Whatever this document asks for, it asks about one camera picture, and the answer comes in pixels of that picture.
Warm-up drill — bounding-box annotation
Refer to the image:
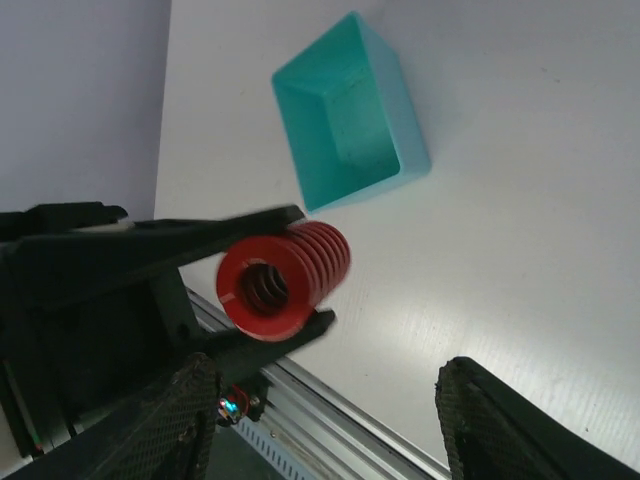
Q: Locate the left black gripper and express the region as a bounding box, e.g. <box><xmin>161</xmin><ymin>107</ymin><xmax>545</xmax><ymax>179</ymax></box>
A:
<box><xmin>1</xmin><ymin>202</ymin><xmax>305</xmax><ymax>458</ymax></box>

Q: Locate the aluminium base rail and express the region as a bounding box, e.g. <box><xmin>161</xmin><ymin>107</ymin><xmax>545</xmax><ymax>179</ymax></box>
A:
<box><xmin>184</xmin><ymin>287</ymin><xmax>454</xmax><ymax>480</ymax></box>

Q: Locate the teal plastic bin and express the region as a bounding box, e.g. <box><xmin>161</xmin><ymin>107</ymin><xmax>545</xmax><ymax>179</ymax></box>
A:
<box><xmin>271</xmin><ymin>12</ymin><xmax>431</xmax><ymax>213</ymax></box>

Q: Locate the white slotted cable duct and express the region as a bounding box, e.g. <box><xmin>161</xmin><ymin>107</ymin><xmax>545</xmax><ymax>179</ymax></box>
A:
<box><xmin>232</xmin><ymin>418</ymin><xmax>317</xmax><ymax>480</ymax></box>

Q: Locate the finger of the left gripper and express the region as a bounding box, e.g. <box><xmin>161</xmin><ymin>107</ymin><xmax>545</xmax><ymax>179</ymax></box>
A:
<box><xmin>199</xmin><ymin>310</ymin><xmax>336</xmax><ymax>383</ymax></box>

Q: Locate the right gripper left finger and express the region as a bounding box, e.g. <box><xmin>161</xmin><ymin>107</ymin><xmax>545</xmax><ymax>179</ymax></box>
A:
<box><xmin>9</xmin><ymin>353</ymin><xmax>219</xmax><ymax>479</ymax></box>

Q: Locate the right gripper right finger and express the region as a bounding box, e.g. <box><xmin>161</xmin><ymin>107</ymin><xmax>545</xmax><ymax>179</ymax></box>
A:
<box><xmin>435</xmin><ymin>357</ymin><xmax>639</xmax><ymax>480</ymax></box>

